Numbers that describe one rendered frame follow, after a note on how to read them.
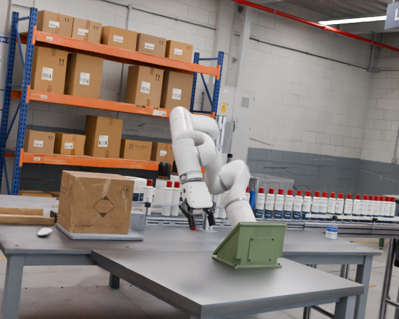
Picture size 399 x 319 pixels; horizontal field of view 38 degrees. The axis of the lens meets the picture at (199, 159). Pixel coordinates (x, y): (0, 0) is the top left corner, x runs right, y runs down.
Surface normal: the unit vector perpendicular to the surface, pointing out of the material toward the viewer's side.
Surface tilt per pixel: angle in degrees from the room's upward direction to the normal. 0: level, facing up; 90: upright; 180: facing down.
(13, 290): 90
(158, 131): 90
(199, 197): 60
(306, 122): 90
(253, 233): 90
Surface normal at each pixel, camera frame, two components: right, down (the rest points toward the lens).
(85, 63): 0.65, 0.11
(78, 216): 0.46, 0.11
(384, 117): -0.78, -0.06
